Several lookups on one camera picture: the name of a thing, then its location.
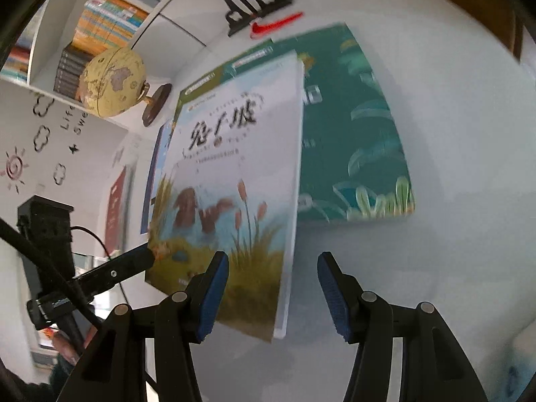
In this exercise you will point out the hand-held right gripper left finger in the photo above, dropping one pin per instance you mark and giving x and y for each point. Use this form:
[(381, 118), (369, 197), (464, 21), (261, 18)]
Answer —
[(211, 297)]

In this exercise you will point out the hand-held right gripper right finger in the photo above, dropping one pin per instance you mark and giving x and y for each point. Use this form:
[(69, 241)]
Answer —
[(331, 293)]

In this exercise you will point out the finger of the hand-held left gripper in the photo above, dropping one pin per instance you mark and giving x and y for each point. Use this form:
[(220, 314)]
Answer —
[(125, 266)]

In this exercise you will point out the blue book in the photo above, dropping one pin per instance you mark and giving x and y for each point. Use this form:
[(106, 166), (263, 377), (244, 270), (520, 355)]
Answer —
[(153, 176)]

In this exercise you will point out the pale rabbit reed book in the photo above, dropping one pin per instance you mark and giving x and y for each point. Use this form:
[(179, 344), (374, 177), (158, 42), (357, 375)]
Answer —
[(234, 167)]

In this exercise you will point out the green leafy book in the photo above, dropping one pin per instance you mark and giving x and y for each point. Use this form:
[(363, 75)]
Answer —
[(226, 69)]

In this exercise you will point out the person's left forearm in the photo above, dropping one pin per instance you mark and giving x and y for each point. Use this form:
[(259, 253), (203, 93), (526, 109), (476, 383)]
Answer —
[(63, 381)]

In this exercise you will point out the row of dark grey books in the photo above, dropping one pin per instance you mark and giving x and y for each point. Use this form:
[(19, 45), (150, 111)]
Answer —
[(69, 71)]

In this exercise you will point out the row of mixed colour books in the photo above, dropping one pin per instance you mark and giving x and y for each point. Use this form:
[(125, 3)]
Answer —
[(16, 63)]

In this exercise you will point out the row of orange yellow books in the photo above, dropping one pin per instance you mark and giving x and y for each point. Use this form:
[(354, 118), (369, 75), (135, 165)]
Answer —
[(109, 21)]

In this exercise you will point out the person's left hand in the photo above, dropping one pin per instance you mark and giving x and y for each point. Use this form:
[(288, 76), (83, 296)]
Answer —
[(65, 343)]

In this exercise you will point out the red cartoon figure book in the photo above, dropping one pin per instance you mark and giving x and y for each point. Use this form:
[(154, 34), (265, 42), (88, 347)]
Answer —
[(117, 209)]

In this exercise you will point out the teal leaf pattern book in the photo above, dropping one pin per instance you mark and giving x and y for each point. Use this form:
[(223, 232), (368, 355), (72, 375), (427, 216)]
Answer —
[(356, 134)]

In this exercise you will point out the yellow globe with brown base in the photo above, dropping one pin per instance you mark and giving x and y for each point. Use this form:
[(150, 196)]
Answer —
[(113, 79)]

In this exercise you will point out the white bookshelf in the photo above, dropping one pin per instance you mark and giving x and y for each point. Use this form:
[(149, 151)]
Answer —
[(167, 29)]

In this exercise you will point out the red tassel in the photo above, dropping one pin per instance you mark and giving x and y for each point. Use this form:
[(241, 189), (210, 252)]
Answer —
[(272, 26)]

